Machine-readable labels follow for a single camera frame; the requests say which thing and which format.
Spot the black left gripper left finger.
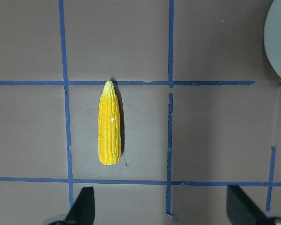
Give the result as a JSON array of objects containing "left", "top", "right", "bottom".
[{"left": 65, "top": 187, "right": 95, "bottom": 225}]

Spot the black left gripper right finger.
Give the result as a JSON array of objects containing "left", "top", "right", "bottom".
[{"left": 226, "top": 185, "right": 267, "bottom": 225}]

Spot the yellow corn cob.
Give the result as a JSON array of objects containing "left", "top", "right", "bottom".
[{"left": 98, "top": 81, "right": 121, "bottom": 165}]

